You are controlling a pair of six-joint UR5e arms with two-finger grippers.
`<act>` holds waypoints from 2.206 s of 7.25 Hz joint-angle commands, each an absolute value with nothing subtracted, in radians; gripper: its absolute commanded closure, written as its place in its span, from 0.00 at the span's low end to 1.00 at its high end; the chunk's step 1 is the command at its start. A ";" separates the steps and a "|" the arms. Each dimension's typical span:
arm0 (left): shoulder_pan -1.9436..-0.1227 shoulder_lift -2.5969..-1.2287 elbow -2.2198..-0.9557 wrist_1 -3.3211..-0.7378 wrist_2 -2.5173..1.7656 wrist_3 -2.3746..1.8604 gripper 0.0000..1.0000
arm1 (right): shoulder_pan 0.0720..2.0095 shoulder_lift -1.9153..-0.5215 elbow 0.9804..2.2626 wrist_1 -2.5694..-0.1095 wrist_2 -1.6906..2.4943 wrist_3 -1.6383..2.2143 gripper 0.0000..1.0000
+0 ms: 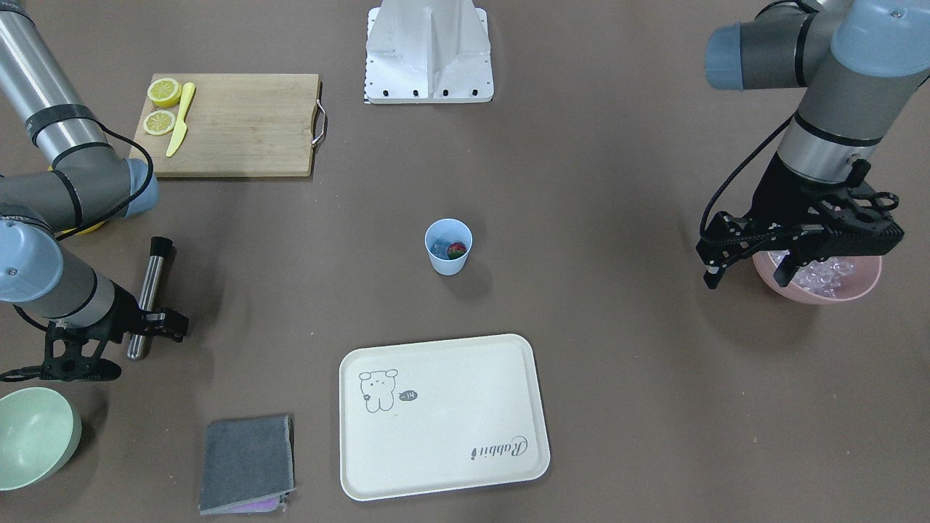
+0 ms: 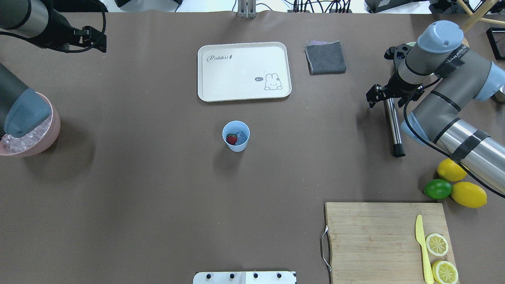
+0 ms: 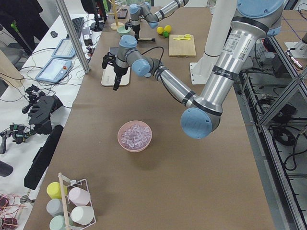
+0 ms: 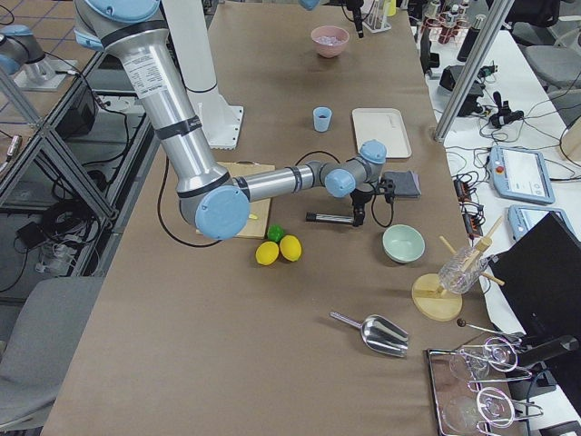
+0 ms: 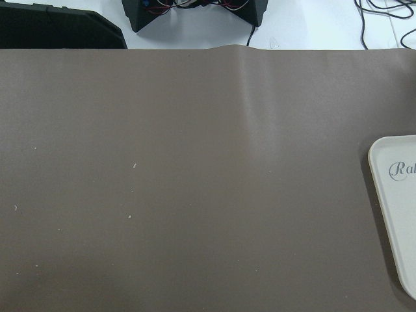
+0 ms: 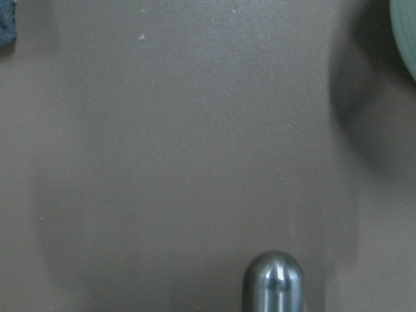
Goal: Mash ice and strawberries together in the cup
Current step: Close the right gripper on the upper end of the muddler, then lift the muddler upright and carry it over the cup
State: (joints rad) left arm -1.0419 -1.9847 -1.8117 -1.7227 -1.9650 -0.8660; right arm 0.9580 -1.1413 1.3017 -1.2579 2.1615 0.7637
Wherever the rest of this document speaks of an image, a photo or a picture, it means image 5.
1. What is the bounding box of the cream rabbit tray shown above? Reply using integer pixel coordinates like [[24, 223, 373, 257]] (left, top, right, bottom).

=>
[[368, 135, 415, 299]]

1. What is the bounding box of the black angular device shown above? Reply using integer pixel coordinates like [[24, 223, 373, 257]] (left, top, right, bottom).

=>
[[122, 0, 270, 33]]

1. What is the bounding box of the black long box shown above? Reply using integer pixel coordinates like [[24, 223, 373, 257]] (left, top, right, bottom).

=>
[[1, 1, 127, 49]]

